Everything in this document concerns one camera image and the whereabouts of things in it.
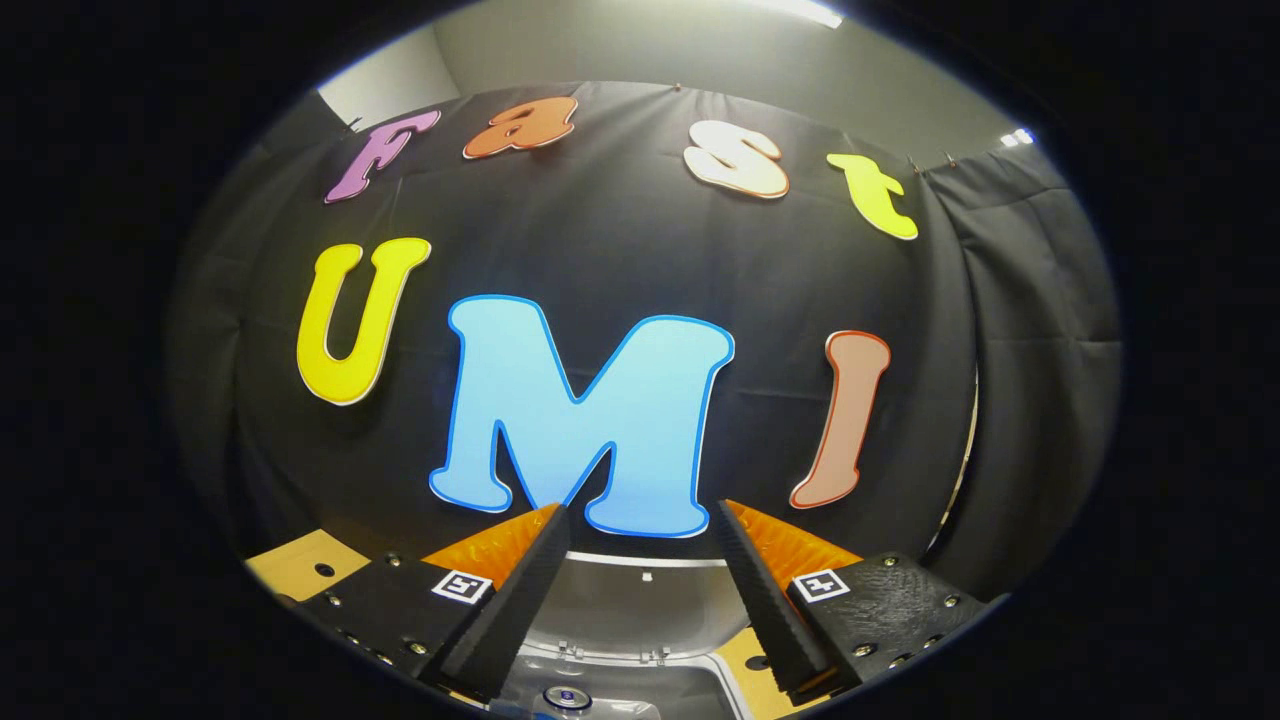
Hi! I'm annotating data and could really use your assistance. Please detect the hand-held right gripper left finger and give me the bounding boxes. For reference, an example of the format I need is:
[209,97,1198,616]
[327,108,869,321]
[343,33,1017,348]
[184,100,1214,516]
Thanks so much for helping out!
[298,503,571,704]

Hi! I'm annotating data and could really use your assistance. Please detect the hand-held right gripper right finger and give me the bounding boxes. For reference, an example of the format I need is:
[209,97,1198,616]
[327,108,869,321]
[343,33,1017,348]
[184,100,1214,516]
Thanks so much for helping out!
[712,500,1001,706]

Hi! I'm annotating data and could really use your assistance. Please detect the white desktop garbage bin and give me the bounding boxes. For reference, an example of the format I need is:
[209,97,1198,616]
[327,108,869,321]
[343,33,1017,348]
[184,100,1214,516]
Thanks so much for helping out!
[495,548,753,720]

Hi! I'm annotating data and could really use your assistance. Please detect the ceiling light panel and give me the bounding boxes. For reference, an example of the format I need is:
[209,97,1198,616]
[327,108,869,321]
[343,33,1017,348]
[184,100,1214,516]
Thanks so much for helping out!
[740,0,846,29]

